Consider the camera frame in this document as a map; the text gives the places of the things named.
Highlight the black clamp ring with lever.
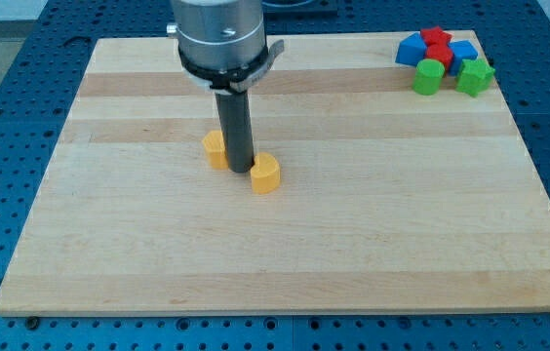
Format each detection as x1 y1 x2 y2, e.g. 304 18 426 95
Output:
177 39 285 95

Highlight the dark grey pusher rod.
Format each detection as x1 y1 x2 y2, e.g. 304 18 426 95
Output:
216 92 255 174

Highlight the yellow heart block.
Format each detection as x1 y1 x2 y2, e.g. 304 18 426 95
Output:
250 152 281 194

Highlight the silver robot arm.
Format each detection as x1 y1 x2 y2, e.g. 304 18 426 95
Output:
167 0 285 174

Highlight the yellow block behind rod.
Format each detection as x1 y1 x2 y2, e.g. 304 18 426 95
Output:
202 130 228 170

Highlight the wooden board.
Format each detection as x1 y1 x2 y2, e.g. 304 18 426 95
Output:
0 32 550 317

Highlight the blue block left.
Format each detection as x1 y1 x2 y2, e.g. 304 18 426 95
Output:
395 32 427 66

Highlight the blue block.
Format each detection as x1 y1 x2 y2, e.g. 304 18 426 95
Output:
449 40 479 76
395 32 427 66

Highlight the green cylinder block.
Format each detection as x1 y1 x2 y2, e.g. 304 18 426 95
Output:
412 58 445 96

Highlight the red star block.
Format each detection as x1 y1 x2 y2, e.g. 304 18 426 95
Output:
419 26 452 47

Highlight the red round block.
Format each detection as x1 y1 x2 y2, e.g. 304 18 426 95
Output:
424 44 454 73

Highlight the blue block right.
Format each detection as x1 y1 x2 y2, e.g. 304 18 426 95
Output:
449 40 479 76

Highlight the green star block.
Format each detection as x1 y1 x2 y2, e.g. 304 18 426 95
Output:
455 58 495 98

